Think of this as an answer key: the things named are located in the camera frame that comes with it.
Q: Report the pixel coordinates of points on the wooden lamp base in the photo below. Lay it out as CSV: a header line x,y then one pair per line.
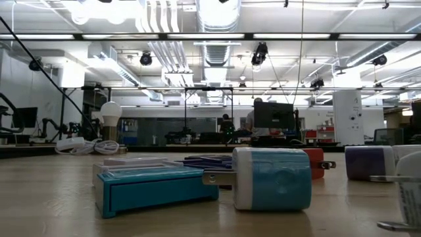
x,y
110,134

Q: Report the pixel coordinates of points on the black computer monitor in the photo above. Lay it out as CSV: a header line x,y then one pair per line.
x,y
273,115
26,116

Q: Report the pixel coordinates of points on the large red wall charger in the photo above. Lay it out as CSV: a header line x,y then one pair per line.
x,y
312,164

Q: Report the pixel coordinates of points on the silver ventilation duct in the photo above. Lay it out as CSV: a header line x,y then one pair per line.
x,y
218,13

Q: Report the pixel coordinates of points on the black background table frame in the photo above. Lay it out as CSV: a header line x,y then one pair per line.
x,y
208,88

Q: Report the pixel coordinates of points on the teal plastic box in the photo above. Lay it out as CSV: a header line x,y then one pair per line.
x,y
154,191

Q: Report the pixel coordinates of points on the small teal wall charger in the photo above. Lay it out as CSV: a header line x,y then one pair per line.
x,y
279,179

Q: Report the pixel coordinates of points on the red storage shelf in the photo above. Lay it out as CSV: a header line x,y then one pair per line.
x,y
324,133

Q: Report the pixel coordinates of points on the black metal table frame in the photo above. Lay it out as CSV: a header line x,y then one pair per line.
x,y
197,148

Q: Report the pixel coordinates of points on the white light bulb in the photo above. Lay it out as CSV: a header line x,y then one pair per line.
x,y
111,112

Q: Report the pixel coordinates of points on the blue-purple wall charger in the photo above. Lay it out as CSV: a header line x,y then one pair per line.
x,y
365,163

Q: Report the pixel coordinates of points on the black ceiling spotlight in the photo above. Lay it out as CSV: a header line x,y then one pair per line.
x,y
317,83
260,54
145,59
380,60
35,64

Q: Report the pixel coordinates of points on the black background robot arm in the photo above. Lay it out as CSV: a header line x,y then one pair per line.
x,y
49,123

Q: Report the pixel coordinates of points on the white round pillar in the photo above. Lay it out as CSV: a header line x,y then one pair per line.
x,y
348,115

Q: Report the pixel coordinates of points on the plain white box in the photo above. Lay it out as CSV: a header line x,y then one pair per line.
x,y
131,160

